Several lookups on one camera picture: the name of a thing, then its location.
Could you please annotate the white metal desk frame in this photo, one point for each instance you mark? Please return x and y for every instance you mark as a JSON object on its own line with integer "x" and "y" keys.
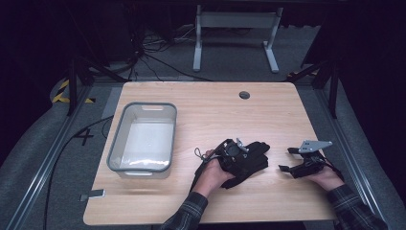
{"x": 236, "y": 19}

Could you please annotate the yellow black hazard tape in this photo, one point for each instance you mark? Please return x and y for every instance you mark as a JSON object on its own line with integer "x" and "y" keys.
{"x": 60, "y": 92}

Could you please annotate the white plastic basin grey rim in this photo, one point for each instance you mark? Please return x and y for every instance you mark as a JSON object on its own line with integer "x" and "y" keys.
{"x": 146, "y": 140}

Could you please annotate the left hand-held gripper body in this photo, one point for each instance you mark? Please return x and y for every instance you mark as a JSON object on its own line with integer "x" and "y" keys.
{"x": 233, "y": 158}

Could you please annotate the small grey metal bracket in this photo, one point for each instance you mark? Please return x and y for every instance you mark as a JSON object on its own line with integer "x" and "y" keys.
{"x": 93, "y": 194}

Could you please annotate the black metal stand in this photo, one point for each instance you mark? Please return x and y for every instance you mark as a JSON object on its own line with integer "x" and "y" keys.
{"x": 333, "y": 92}
{"x": 72, "y": 86}

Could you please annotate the grey round table grommet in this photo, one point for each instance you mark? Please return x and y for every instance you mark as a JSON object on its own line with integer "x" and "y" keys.
{"x": 244, "y": 95}

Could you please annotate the person's right hand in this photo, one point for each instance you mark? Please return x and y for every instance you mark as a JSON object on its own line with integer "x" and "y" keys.
{"x": 328, "y": 179}

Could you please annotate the person's left hand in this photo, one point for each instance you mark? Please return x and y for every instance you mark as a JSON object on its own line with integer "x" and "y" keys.
{"x": 212, "y": 175}

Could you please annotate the black glove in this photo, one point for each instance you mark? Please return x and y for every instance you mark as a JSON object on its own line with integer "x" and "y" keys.
{"x": 252, "y": 172}

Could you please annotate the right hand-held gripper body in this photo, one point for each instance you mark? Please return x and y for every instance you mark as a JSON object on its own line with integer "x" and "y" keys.
{"x": 311, "y": 166}

